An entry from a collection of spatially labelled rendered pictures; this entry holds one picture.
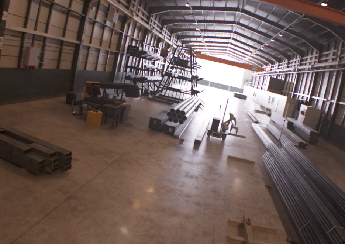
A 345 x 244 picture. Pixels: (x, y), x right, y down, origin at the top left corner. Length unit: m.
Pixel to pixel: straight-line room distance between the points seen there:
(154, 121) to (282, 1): 7.26
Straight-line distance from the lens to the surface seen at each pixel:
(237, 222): 5.14
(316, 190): 6.38
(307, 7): 11.71
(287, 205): 6.09
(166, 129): 10.41
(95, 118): 9.36
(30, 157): 5.52
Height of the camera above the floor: 2.58
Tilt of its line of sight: 9 degrees down
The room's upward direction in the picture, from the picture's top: 12 degrees clockwise
